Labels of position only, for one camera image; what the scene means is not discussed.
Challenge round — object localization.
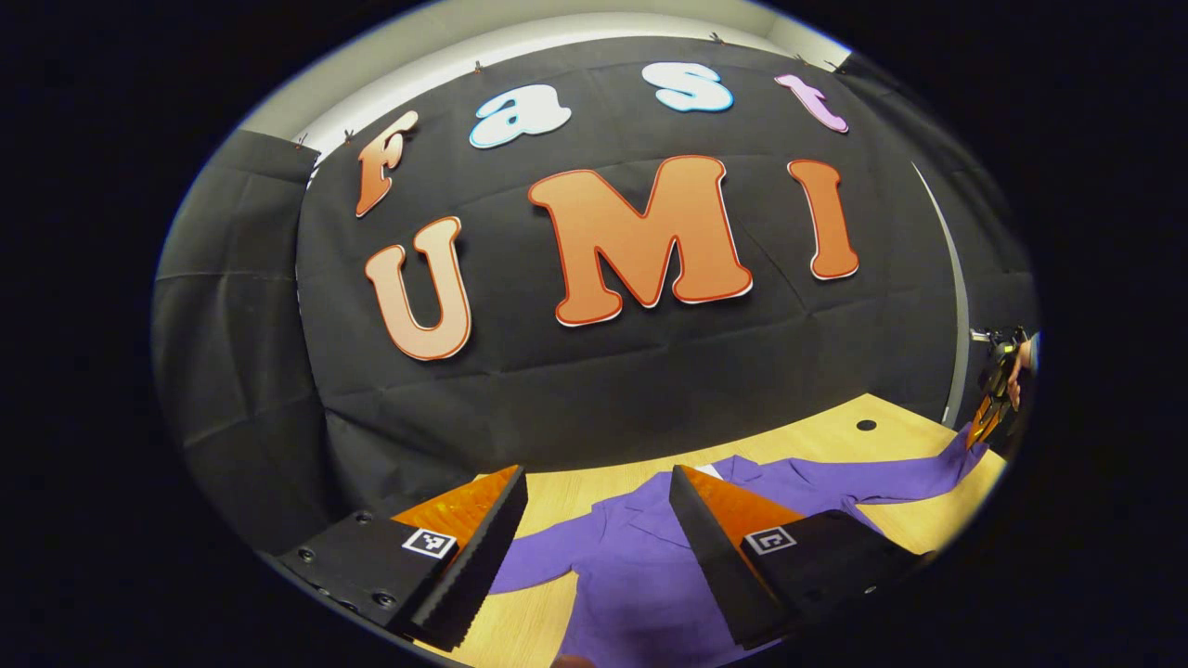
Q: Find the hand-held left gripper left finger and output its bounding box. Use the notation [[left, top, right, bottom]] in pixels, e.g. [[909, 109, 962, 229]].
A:
[[277, 465, 528, 653]]

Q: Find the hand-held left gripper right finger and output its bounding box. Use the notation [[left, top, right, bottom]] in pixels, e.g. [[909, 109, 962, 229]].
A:
[[669, 465, 934, 650]]

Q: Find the purple shirt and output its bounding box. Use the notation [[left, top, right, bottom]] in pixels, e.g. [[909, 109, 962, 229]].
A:
[[489, 425, 989, 668]]

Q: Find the white backdrop stand pole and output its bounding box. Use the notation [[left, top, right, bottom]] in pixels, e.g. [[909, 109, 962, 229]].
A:
[[910, 162, 971, 430]]

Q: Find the black side cloth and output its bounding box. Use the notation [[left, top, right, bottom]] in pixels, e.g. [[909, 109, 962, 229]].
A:
[[151, 130, 335, 558], [835, 56, 1039, 437]]

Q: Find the black backdrop cloth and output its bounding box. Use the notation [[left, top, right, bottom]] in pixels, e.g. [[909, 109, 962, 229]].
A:
[[297, 37, 971, 493]]

